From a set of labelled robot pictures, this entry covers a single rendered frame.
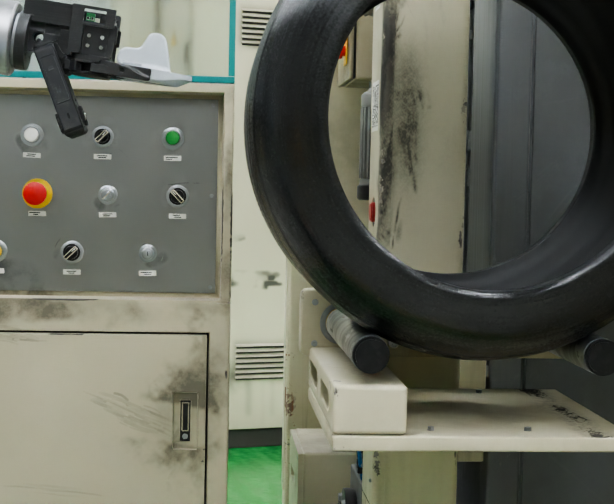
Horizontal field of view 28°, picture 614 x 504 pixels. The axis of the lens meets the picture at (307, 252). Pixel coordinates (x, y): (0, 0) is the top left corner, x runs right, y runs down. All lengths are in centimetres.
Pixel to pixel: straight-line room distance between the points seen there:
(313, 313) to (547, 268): 34
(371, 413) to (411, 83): 57
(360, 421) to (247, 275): 372
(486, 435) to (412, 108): 55
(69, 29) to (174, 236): 73
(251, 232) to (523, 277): 349
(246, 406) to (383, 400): 379
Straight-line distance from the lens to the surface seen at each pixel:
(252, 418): 528
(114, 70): 152
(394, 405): 150
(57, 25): 156
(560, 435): 156
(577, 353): 157
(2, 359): 218
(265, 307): 523
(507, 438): 153
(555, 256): 177
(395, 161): 185
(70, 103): 154
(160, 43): 154
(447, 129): 186
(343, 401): 149
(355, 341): 149
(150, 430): 218
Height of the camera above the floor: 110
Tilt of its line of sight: 3 degrees down
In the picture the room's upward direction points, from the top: 1 degrees clockwise
